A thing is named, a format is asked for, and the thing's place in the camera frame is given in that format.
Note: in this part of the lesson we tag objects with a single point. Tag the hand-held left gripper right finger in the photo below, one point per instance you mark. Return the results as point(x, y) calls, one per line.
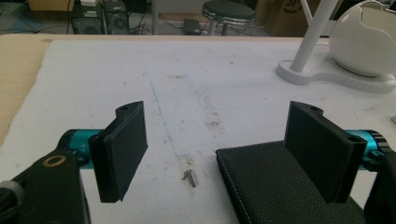
point(323, 152)

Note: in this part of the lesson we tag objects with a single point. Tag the black round stool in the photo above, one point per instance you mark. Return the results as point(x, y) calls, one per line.
point(229, 11)

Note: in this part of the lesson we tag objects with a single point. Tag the white foam mat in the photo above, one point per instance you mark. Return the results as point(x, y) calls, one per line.
point(218, 77)

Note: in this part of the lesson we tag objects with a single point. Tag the white stand with pole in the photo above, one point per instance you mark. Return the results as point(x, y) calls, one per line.
point(306, 40)

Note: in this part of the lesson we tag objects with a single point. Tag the white metal table leg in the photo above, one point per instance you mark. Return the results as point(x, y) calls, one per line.
point(155, 15)

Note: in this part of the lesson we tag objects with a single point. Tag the black computer tower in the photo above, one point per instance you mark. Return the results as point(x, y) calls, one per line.
point(87, 21)
point(116, 18)

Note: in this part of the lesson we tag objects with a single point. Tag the black leather wallet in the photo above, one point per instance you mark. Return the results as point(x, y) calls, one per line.
point(264, 180)

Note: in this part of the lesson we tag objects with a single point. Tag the white round bowl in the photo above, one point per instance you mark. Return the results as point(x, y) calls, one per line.
point(361, 40)

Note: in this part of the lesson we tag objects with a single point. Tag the brown cardboard box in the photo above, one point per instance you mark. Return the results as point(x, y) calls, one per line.
point(280, 18)

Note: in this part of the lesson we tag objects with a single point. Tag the black power adapter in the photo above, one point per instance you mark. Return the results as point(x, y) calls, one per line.
point(191, 26)

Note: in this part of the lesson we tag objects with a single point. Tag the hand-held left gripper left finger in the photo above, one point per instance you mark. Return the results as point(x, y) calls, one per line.
point(120, 152)

